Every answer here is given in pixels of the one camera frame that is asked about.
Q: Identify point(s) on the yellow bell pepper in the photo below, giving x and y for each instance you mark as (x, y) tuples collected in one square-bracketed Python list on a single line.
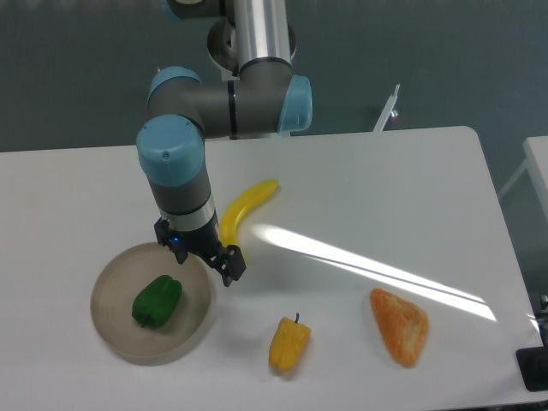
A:
[(288, 344)]

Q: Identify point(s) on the beige round plate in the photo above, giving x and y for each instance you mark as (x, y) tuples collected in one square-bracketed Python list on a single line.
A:
[(128, 274)]

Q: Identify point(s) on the green bell pepper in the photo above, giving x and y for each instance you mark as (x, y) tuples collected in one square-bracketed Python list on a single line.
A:
[(154, 305)]

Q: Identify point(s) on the white metal bracket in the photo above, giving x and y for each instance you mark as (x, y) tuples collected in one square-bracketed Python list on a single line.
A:
[(388, 112)]

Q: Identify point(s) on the black device at table edge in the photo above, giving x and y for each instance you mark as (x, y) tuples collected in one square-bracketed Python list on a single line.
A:
[(533, 367)]

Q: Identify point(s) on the white side table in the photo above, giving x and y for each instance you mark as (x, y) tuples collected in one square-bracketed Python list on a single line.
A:
[(535, 164)]

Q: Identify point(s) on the orange bread slice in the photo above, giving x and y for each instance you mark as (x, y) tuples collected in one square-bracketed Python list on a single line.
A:
[(403, 325)]

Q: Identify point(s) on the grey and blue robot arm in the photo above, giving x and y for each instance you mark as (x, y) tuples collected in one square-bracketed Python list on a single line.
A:
[(263, 96)]

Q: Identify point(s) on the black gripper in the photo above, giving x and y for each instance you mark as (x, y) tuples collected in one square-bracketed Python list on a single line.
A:
[(203, 242)]

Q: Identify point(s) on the yellow banana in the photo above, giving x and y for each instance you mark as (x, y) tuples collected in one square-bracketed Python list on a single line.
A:
[(241, 206)]

